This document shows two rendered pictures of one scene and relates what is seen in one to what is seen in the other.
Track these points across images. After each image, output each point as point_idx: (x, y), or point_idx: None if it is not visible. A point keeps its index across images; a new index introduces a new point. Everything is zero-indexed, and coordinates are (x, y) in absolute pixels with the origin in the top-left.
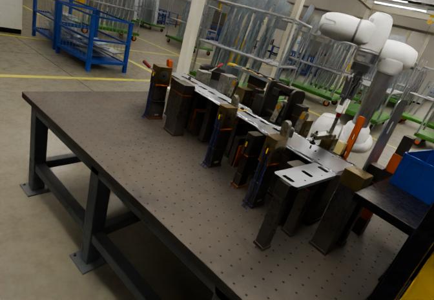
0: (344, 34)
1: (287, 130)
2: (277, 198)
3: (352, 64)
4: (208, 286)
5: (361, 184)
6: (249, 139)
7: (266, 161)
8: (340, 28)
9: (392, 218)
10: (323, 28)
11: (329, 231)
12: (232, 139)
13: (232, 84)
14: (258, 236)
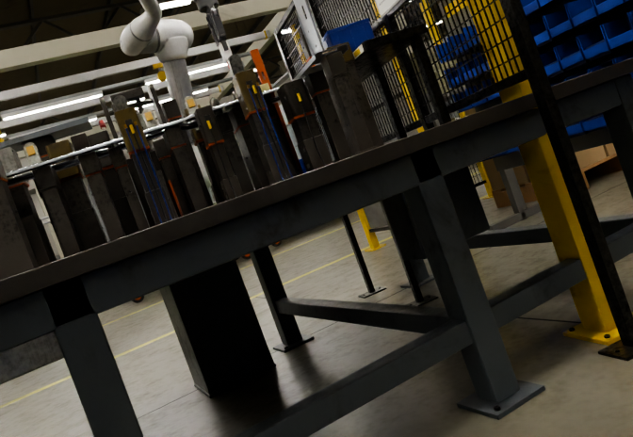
0: None
1: (241, 64)
2: (341, 77)
3: (199, 2)
4: (409, 186)
5: (349, 49)
6: (207, 114)
7: (264, 102)
8: None
9: (400, 33)
10: None
11: (368, 121)
12: (137, 198)
13: (28, 153)
14: (359, 141)
